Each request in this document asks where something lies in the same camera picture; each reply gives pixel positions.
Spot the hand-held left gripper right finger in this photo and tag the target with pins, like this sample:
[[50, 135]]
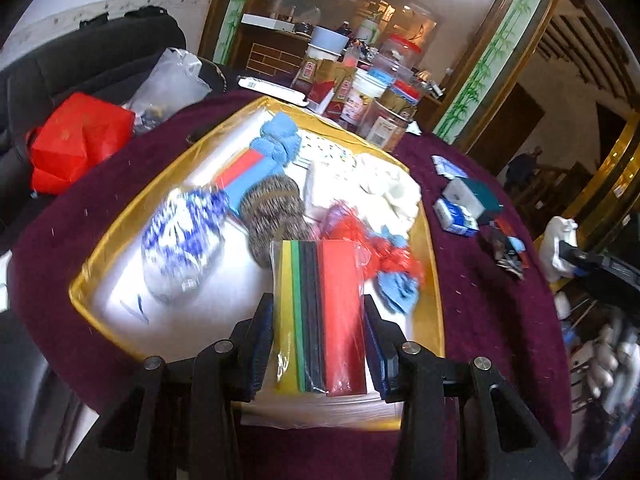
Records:
[[376, 351]]

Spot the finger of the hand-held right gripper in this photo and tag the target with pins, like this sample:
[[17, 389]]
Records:
[[587, 259]]

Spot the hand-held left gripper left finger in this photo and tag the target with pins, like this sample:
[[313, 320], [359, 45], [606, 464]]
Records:
[[260, 346]]

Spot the multicoloured foam sheet pack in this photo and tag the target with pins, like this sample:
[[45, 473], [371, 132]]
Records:
[[325, 310]]

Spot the red and blue glove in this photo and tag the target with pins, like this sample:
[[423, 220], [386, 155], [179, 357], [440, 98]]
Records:
[[395, 262]]

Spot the blue white patterned pouch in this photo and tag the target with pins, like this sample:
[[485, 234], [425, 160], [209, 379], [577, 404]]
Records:
[[180, 246]]

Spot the brown knit hat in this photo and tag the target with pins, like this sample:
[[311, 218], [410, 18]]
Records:
[[275, 216]]

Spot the yellow box with white inside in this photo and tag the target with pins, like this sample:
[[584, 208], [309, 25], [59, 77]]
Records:
[[125, 322]]

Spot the pink packet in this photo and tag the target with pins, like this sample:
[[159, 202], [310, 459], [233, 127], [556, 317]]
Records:
[[332, 216]]

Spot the white fluffy cloth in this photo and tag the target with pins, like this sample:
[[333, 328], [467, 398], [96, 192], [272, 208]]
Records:
[[390, 192]]

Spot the cream tissue pack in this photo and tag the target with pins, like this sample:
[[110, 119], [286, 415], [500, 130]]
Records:
[[322, 190]]

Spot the red and blue foam pack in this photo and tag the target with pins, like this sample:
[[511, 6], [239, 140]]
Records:
[[242, 175]]

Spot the light blue knit cloth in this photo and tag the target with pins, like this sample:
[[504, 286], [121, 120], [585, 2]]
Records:
[[277, 140]]

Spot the person's right hand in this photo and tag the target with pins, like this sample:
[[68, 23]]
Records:
[[607, 355]]

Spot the black item with blue bits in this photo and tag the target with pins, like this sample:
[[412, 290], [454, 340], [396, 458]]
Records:
[[505, 252]]

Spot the dark green box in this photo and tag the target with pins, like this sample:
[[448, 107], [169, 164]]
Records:
[[477, 197]]

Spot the blue and white tissue pack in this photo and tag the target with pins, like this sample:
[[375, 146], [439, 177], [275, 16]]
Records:
[[455, 216]]

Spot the small blue white packet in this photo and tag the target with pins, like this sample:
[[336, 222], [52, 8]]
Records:
[[447, 166]]

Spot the dotted white tissue pack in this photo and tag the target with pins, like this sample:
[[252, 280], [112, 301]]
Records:
[[327, 152]]

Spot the red-lidded jar with brown filling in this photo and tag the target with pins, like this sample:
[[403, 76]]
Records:
[[390, 120]]

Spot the white printed cup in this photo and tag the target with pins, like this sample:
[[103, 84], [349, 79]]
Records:
[[362, 97]]

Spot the flat white box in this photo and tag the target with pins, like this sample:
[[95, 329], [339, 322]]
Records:
[[272, 91]]

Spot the red and yellow carton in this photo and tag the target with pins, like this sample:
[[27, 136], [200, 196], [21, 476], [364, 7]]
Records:
[[325, 85]]

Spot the large clear red-lidded jar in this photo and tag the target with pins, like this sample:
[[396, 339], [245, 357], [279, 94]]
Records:
[[399, 57]]

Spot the clear plastic bag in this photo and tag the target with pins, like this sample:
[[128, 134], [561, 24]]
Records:
[[170, 85]]

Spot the red paper bag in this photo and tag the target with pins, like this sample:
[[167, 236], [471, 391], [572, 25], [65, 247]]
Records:
[[75, 140]]

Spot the light blue bowl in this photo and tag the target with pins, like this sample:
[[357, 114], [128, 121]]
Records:
[[329, 37]]

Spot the white box on cabinet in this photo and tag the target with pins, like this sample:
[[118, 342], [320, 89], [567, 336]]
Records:
[[270, 22]]

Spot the black sofa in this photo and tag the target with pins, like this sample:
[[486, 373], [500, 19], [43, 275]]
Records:
[[75, 55]]

